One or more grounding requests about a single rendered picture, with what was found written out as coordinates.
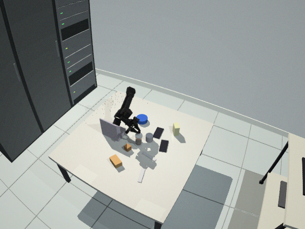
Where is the coffee press with black knob plunger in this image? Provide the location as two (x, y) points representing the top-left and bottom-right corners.
(135, 131), (143, 147)

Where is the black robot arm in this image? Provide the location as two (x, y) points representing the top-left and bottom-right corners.
(113, 87), (137, 126)

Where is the pale yellow rectangular block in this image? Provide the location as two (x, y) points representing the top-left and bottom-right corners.
(173, 122), (180, 136)

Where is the small brown block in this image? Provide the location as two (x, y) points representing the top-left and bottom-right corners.
(124, 144), (132, 152)

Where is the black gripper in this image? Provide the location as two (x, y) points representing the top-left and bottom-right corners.
(125, 119), (141, 134)

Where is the tan rectangular block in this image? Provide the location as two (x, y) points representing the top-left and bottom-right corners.
(109, 154), (123, 168)

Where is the blue short cylinder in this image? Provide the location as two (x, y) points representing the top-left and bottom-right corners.
(136, 114), (148, 124)

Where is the grey cylinder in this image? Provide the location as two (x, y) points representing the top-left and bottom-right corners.
(146, 133), (153, 143)

